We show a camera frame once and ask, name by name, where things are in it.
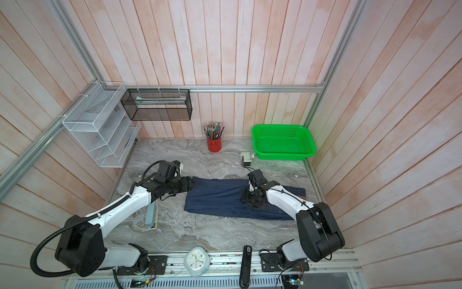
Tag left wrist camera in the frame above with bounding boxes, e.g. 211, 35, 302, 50
157, 160, 183, 179

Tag dark blue denim trousers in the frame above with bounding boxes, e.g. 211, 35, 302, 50
184, 177, 292, 221

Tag green plastic basket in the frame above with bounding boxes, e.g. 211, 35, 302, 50
251, 124, 316, 161

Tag small white grey box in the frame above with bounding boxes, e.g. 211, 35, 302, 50
240, 151, 256, 167

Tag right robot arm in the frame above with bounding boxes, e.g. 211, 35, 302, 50
241, 168, 345, 270

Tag black remote control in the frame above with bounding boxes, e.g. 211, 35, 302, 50
239, 245, 252, 289

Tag black mesh wall basket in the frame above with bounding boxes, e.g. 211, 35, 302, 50
121, 88, 193, 121

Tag white analog clock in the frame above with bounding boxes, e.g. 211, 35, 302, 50
184, 246, 211, 277

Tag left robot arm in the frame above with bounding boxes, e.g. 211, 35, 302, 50
30, 160, 194, 278

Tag white wire mesh shelf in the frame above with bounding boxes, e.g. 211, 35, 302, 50
63, 81, 141, 168

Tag red pencil cup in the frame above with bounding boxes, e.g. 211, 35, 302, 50
207, 138, 222, 153

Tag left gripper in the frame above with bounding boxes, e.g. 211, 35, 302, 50
165, 176, 196, 195

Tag pencils in cup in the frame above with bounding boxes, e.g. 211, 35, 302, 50
203, 121, 225, 140

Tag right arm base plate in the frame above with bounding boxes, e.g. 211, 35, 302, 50
259, 249, 310, 273

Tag light blue phone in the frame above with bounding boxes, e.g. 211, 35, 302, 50
144, 200, 159, 230

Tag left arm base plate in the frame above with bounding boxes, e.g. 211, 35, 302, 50
117, 255, 168, 276

